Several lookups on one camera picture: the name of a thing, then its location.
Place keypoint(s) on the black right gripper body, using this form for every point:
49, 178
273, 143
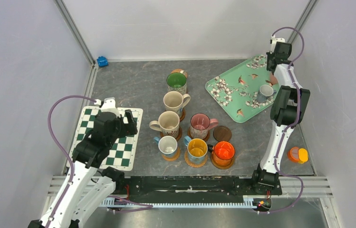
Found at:
272, 62

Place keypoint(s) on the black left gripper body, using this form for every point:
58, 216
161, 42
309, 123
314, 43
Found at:
123, 129

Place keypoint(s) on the white floral mug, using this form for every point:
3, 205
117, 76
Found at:
168, 123

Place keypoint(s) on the blue patterned mug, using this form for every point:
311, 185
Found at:
166, 144

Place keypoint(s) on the light orange wooden coaster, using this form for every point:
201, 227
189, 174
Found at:
172, 156

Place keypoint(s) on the brown wooden saucer coaster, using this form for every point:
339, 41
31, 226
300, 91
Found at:
183, 114
205, 139
178, 137

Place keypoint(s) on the large cream mug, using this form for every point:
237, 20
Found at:
175, 101

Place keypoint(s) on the green inside mug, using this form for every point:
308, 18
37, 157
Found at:
177, 82

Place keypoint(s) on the yellow inside mug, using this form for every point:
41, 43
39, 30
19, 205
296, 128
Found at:
196, 147

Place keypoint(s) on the pink patterned mug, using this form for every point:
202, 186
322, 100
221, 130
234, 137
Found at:
201, 124

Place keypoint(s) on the woven rattan coaster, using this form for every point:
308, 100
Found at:
202, 162

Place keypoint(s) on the light cork coaster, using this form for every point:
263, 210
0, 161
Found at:
181, 71

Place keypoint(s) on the dark walnut wooden coaster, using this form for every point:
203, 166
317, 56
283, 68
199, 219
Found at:
222, 133

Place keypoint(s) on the orange mug black handle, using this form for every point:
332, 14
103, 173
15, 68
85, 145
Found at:
223, 150

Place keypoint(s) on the brown ridged wooden coaster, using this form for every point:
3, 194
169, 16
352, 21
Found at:
222, 164

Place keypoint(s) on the pink white mug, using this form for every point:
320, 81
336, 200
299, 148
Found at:
273, 80

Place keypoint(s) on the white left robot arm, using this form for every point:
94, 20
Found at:
70, 208

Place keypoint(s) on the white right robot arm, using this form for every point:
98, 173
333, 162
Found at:
287, 111

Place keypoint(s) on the green white chessboard mat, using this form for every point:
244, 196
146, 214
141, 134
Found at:
121, 155

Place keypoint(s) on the small white blue mug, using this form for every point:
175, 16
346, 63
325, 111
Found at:
264, 93

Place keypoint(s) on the mint green floral tray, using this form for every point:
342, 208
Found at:
236, 89

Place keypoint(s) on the blue toy block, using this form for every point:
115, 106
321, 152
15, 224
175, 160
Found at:
102, 61

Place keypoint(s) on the orange yellow small container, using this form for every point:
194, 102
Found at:
298, 155

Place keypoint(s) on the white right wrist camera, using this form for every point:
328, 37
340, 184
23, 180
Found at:
274, 41

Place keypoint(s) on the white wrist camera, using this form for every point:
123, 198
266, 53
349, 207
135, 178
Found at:
109, 105
274, 41

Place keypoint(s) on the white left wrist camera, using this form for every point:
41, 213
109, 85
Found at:
109, 105

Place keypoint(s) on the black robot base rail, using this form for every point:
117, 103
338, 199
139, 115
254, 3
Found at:
191, 189

